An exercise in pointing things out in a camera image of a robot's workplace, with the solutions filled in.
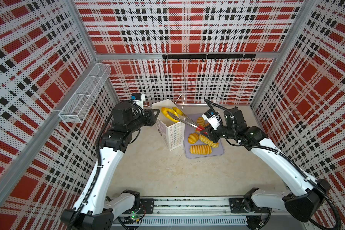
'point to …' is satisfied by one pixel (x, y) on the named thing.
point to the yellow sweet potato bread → (165, 110)
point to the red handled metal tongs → (199, 127)
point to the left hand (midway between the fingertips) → (156, 113)
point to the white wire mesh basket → (78, 108)
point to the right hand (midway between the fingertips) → (203, 131)
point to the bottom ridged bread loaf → (201, 149)
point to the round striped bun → (192, 138)
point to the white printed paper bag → (172, 133)
